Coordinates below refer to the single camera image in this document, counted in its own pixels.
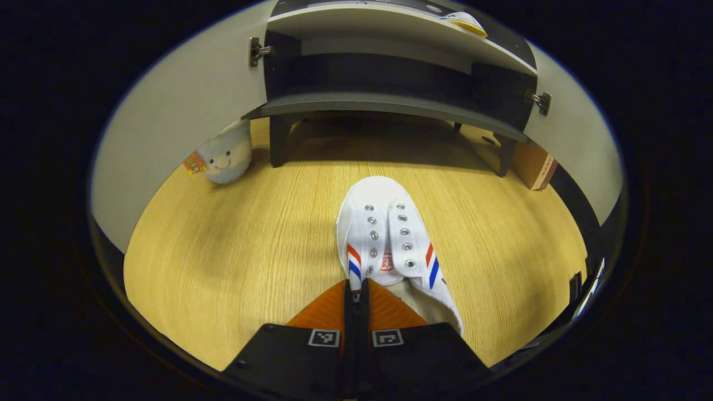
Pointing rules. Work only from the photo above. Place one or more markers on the white striped shoe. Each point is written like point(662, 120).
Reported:
point(379, 223)
point(465, 23)

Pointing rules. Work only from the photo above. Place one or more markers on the white shoe cabinet door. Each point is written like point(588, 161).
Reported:
point(579, 145)
point(178, 106)

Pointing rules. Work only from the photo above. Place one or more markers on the white round plush toy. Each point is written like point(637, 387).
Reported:
point(225, 156)

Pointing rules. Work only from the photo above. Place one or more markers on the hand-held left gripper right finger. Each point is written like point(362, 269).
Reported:
point(365, 334)

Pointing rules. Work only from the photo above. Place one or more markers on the brown cardboard box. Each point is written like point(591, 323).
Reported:
point(532, 164)

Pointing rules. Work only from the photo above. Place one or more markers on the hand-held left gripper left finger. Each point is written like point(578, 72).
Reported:
point(348, 334)

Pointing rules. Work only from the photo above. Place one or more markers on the white shoe cabinet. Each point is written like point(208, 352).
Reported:
point(379, 103)

